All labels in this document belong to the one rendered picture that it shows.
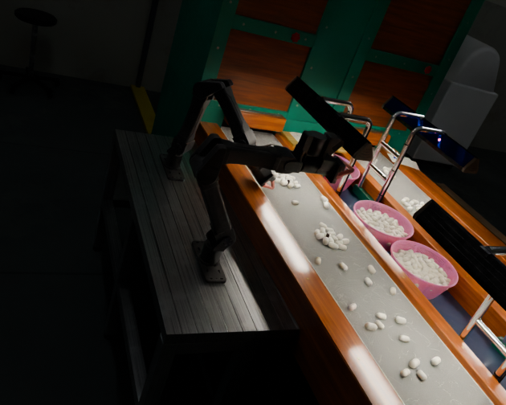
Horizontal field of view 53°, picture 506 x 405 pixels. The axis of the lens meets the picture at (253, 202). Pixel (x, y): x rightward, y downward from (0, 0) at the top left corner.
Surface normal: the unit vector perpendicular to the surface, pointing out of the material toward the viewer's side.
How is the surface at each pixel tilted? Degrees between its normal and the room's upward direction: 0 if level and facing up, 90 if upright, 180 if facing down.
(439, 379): 0
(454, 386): 0
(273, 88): 90
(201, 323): 0
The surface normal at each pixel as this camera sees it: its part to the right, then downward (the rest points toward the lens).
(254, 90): 0.35, 0.57
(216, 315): 0.30, -0.82
